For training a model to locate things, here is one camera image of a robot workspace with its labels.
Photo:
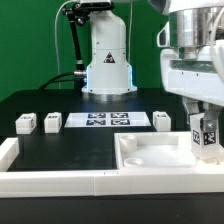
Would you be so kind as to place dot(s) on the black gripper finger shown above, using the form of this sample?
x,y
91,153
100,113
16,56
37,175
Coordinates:
x,y
211,114
190,106

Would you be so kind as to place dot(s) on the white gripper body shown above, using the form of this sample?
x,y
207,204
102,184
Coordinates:
x,y
195,79

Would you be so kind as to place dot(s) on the white square tabletop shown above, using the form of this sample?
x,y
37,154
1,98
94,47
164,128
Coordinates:
x,y
161,150

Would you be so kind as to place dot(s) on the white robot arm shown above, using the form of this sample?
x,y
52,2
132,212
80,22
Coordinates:
x,y
187,52

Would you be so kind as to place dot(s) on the white sheet with fiducial tags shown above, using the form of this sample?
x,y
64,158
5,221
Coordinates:
x,y
107,119

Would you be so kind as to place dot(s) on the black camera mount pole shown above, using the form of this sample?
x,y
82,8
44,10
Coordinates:
x,y
74,21

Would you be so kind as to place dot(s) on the white U-shaped fence wall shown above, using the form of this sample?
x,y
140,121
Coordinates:
x,y
98,183

